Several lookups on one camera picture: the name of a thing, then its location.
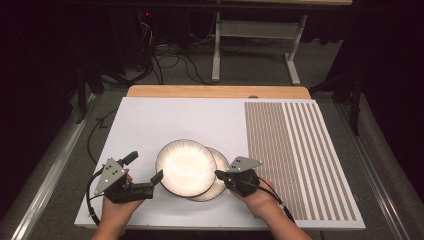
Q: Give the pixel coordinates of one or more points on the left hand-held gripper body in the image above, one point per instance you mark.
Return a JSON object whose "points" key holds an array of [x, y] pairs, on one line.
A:
{"points": [[112, 181]]}

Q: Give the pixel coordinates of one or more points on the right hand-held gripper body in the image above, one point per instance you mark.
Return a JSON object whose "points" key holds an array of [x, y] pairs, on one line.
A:
{"points": [[243, 178]]}

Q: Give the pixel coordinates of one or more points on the white paper plate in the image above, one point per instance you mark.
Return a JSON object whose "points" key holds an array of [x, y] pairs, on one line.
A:
{"points": [[186, 168], [220, 163]]}

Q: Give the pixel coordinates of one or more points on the person's right hand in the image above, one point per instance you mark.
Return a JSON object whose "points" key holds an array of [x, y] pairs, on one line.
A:
{"points": [[258, 201]]}

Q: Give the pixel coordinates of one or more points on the person's left hand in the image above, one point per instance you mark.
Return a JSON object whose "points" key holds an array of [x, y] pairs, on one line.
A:
{"points": [[117, 210]]}

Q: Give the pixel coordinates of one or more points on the white board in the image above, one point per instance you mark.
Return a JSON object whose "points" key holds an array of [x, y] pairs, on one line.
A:
{"points": [[160, 120]]}

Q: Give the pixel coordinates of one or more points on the striped brown and white placemat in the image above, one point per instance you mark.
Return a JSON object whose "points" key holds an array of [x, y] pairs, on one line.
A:
{"points": [[300, 156]]}

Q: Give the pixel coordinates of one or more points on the black metal stand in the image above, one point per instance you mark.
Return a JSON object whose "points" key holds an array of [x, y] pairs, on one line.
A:
{"points": [[355, 100], [81, 93]]}

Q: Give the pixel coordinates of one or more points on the wooden table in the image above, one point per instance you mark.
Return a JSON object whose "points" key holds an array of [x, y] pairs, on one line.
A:
{"points": [[216, 91]]}

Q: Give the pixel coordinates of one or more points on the silver metal rail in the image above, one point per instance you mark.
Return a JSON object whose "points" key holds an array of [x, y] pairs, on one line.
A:
{"points": [[50, 173], [373, 166]]}

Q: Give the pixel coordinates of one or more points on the white metal table frame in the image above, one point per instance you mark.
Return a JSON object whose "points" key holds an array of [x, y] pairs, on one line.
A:
{"points": [[256, 28]]}

